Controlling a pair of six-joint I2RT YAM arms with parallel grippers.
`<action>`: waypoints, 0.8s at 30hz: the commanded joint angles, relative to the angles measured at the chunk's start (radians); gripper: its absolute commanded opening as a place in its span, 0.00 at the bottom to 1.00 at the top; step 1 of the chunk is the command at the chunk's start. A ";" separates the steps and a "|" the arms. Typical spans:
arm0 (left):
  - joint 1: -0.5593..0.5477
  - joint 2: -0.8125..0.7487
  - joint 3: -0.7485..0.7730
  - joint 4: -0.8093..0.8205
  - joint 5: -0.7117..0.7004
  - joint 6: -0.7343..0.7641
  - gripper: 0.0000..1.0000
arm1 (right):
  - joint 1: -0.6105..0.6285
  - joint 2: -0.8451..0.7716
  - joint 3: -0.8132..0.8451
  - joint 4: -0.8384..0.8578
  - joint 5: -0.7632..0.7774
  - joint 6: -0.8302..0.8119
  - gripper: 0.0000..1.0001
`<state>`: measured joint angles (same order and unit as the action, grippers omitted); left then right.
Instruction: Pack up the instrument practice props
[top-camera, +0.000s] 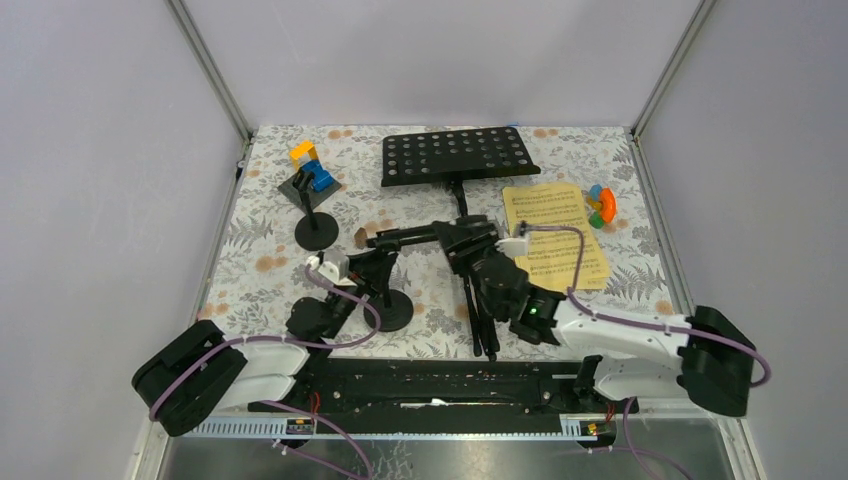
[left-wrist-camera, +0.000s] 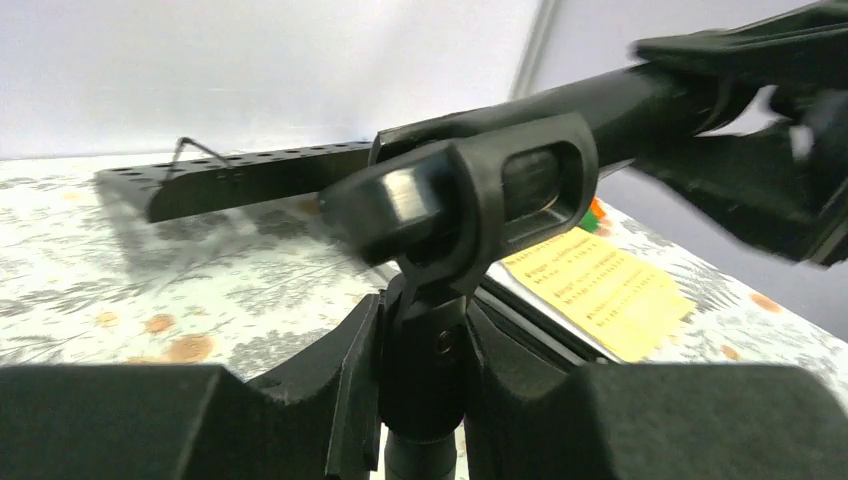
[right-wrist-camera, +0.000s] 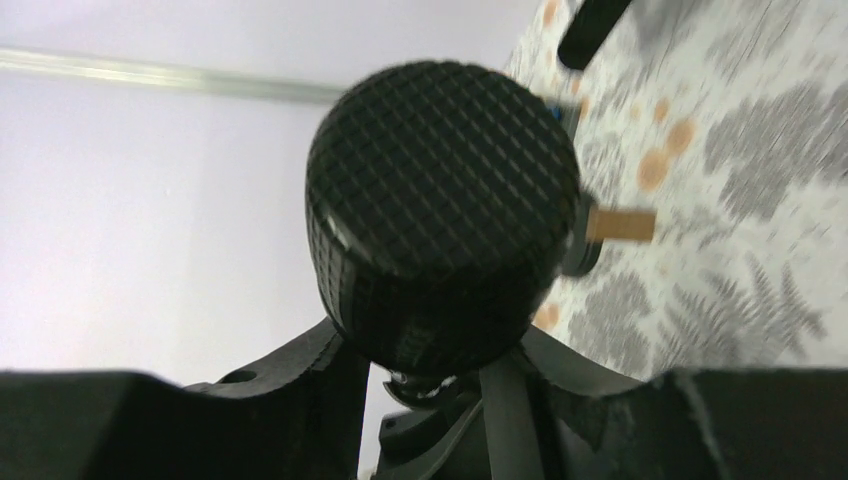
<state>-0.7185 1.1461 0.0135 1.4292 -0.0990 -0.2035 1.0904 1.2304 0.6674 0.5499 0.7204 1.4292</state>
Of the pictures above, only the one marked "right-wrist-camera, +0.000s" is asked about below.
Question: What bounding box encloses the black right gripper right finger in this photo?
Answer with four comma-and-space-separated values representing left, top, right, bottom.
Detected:
522, 328, 847, 479

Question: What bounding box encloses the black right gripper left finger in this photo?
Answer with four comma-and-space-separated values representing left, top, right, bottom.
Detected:
1, 321, 369, 479

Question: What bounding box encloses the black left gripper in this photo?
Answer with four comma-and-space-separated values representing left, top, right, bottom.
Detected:
373, 357, 550, 479

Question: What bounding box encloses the black microphone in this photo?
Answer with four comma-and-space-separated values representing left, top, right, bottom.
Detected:
305, 61, 580, 378

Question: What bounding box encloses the black tripod music stand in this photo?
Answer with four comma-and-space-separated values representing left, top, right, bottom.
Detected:
557, 0, 632, 71

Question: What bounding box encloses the black left microphone stand base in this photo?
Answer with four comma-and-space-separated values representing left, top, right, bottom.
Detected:
560, 190, 602, 278

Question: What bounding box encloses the small wooden block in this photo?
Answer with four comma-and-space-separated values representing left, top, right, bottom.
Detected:
586, 207, 657, 243

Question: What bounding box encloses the floral patterned table cloth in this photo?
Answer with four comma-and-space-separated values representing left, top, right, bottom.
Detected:
507, 1, 847, 379

